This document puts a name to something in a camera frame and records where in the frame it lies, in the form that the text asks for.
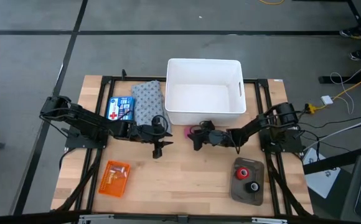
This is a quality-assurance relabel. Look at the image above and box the yellow floor cable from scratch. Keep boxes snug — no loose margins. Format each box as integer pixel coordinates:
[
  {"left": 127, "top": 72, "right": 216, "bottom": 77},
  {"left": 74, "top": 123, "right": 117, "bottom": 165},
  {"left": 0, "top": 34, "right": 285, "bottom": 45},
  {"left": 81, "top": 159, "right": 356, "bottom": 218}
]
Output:
[{"left": 259, "top": 0, "right": 286, "bottom": 6}]

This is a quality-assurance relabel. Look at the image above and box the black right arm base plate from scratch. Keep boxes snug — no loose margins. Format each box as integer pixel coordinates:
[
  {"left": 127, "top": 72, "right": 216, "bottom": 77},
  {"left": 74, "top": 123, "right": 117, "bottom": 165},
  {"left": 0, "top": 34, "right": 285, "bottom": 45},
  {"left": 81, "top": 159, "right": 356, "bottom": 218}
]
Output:
[{"left": 259, "top": 126, "right": 304, "bottom": 154}]

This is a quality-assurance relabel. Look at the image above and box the red cube block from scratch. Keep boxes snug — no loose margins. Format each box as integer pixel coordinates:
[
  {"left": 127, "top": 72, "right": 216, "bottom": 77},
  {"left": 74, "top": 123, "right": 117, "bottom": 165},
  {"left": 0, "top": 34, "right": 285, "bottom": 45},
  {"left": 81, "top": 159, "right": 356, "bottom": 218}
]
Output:
[{"left": 235, "top": 166, "right": 251, "bottom": 181}]

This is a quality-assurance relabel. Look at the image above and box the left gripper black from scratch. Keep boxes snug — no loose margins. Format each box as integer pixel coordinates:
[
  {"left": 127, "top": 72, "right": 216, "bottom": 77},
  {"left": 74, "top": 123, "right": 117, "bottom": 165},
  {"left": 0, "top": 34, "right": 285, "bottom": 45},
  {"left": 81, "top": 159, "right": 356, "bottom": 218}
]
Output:
[{"left": 133, "top": 123, "right": 174, "bottom": 149}]

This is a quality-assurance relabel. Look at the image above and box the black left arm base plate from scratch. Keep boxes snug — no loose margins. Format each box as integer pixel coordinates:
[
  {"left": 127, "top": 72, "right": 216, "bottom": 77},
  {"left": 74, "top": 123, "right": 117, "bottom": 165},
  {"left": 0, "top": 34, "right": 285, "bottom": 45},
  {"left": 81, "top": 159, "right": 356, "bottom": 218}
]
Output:
[{"left": 64, "top": 124, "right": 110, "bottom": 150}]

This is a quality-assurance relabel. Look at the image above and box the black diagonal stand bar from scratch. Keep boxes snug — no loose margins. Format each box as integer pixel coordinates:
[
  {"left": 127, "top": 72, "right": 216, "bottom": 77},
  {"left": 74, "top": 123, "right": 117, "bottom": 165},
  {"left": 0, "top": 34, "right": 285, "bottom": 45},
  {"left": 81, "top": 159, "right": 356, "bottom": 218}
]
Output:
[{"left": 302, "top": 144, "right": 361, "bottom": 175}]

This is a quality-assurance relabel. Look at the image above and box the black aluminium table frame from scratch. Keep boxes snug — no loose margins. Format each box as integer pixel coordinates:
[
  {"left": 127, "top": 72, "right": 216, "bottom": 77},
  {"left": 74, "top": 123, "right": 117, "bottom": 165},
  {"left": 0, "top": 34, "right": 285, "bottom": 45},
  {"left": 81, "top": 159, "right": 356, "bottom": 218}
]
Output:
[{"left": 51, "top": 68, "right": 314, "bottom": 218}]

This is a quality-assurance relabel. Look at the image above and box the black desk foot bar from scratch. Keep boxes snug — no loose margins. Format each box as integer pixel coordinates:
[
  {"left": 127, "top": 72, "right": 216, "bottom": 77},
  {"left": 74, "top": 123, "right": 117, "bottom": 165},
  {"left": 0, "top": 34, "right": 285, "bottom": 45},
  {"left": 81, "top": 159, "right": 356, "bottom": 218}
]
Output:
[{"left": 319, "top": 58, "right": 361, "bottom": 85}]

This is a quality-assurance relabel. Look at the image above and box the dark grey plastic tray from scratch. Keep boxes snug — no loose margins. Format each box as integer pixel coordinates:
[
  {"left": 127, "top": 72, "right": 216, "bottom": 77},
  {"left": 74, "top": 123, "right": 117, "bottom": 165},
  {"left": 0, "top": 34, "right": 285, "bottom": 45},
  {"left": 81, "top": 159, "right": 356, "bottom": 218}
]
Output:
[{"left": 230, "top": 156, "right": 266, "bottom": 207}]

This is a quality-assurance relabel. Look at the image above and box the grey thick cable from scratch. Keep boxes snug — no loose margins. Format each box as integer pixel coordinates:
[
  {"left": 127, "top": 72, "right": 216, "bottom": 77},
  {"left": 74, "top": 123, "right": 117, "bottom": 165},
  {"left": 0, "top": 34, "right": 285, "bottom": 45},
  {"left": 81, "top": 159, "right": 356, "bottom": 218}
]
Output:
[{"left": 304, "top": 112, "right": 361, "bottom": 151}]

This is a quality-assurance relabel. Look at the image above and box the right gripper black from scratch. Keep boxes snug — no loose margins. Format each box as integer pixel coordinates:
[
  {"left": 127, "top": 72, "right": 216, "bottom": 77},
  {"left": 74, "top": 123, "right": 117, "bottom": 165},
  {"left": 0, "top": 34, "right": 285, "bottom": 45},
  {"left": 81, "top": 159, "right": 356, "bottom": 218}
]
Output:
[{"left": 187, "top": 124, "right": 232, "bottom": 149}]

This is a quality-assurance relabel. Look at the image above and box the black cable bundle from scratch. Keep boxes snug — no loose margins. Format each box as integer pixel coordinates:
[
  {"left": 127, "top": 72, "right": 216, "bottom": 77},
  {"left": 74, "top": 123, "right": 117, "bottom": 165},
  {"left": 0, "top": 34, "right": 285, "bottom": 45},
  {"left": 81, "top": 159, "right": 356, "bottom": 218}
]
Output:
[{"left": 297, "top": 109, "right": 361, "bottom": 133}]

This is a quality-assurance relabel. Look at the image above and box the black left wrist camera cable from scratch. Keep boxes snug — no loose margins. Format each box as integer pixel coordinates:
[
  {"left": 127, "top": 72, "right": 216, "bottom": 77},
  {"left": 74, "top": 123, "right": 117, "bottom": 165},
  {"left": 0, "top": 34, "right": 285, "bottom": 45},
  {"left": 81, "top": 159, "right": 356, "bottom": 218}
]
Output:
[{"left": 151, "top": 114, "right": 170, "bottom": 134}]

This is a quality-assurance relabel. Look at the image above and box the white plastic storage bin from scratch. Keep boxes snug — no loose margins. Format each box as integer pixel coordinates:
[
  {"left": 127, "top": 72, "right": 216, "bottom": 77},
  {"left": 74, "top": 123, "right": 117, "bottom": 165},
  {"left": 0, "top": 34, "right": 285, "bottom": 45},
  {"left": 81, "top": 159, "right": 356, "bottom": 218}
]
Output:
[{"left": 164, "top": 58, "right": 248, "bottom": 126}]

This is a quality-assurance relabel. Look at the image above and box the orange perforated plastic tray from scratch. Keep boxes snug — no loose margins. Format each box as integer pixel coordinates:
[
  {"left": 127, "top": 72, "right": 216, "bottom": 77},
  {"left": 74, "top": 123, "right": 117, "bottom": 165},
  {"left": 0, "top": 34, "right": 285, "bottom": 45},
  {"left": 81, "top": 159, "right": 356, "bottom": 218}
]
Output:
[{"left": 98, "top": 159, "right": 132, "bottom": 198}]

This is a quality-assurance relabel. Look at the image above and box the yellow cable with plug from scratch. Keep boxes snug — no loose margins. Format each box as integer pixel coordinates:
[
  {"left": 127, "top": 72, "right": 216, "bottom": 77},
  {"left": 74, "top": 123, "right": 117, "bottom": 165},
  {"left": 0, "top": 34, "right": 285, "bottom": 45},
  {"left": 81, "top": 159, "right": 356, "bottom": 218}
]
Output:
[{"left": 304, "top": 70, "right": 361, "bottom": 114}]

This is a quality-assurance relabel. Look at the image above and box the grey patterned cloth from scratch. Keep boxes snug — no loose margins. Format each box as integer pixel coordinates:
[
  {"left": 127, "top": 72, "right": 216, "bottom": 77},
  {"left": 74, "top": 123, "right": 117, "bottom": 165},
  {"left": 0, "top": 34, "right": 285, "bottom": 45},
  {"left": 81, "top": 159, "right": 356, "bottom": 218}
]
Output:
[{"left": 131, "top": 80, "right": 169, "bottom": 128}]

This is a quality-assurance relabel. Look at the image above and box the blue first aid kit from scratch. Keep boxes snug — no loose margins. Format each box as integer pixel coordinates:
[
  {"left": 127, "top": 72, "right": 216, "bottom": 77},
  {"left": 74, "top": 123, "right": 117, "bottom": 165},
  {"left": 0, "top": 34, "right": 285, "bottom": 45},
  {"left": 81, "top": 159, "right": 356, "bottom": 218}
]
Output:
[{"left": 105, "top": 96, "right": 136, "bottom": 122}]

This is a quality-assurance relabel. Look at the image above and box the white cardboard box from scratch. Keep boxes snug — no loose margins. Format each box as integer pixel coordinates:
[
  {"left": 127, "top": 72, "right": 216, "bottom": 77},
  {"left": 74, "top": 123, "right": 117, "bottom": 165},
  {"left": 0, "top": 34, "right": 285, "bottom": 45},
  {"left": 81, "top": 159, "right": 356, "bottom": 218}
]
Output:
[{"left": 301, "top": 147, "right": 340, "bottom": 199}]

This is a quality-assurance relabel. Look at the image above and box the thin white cable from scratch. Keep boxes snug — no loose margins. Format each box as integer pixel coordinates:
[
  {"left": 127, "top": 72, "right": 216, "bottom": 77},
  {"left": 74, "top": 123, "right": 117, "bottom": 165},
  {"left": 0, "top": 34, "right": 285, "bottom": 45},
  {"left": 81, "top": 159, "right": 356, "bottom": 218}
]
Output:
[{"left": 329, "top": 72, "right": 355, "bottom": 114}]

